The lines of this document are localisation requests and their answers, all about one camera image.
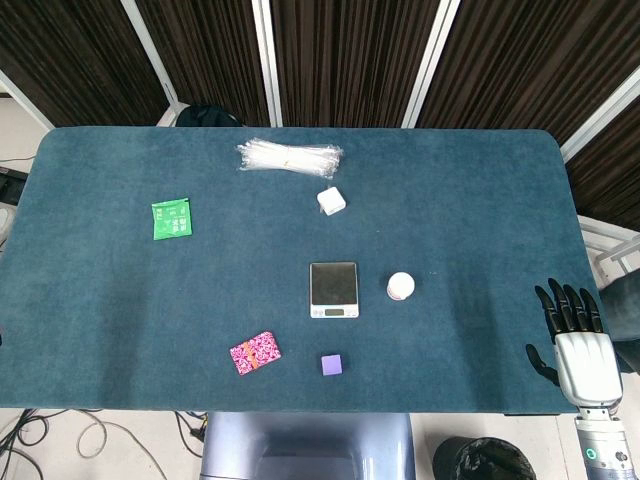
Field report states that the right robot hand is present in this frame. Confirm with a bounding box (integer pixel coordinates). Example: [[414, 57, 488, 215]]
[[525, 277, 624, 408]]

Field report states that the white round container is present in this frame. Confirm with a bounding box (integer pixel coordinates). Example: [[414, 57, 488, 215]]
[[386, 271, 416, 302]]

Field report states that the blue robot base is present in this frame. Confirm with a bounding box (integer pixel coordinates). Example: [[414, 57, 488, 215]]
[[199, 411, 417, 480]]

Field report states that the small digital kitchen scale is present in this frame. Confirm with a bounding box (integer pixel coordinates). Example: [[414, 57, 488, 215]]
[[308, 261, 361, 320]]

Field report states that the teal chair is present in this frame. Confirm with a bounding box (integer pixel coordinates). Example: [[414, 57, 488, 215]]
[[598, 273, 640, 375]]

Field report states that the white metal rack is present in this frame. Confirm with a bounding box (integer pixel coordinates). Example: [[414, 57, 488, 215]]
[[579, 215, 640, 275]]

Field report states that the black trash bin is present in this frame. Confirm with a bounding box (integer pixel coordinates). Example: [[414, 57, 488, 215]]
[[432, 436, 538, 480]]

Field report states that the white power adapter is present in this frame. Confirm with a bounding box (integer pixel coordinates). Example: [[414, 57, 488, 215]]
[[316, 186, 347, 217]]

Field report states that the teal table cloth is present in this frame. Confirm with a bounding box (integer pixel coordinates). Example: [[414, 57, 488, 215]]
[[0, 125, 606, 416]]

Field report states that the pink patterned card deck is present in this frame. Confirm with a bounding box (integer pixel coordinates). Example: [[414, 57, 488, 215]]
[[229, 330, 283, 377]]

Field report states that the clear plastic straw bundle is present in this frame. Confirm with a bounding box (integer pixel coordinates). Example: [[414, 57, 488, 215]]
[[236, 140, 345, 180]]

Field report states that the green foil sachet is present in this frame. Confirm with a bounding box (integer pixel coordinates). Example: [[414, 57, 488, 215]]
[[151, 197, 194, 242]]

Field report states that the grey floor cable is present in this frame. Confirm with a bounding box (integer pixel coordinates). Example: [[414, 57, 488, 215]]
[[75, 418, 169, 480]]

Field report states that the black floor cable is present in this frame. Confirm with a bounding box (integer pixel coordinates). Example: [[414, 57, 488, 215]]
[[0, 407, 66, 469]]

